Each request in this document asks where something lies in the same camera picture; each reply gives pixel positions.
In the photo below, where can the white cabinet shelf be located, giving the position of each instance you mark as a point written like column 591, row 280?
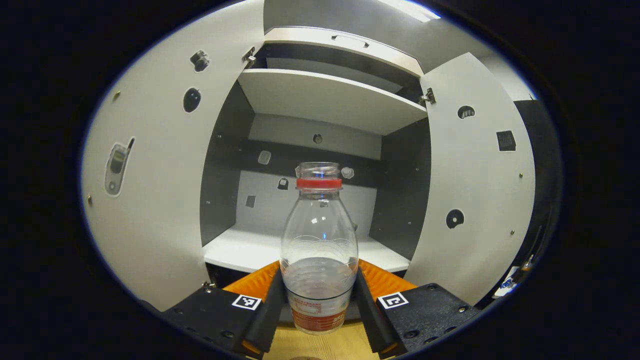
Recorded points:
column 330, row 100

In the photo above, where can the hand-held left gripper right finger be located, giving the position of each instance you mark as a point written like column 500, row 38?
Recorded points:
column 372, row 320

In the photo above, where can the ceiling light panel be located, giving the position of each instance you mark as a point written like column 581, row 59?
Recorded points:
column 410, row 9

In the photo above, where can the clear plastic bottle red label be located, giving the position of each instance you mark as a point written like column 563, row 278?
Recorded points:
column 319, row 240

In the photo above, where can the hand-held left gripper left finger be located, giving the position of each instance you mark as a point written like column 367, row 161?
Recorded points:
column 267, row 315

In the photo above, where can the white cabinet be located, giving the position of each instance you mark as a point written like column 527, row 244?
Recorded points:
column 400, row 190

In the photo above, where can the white cabinet drawer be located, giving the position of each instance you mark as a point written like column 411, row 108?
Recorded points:
column 300, row 37

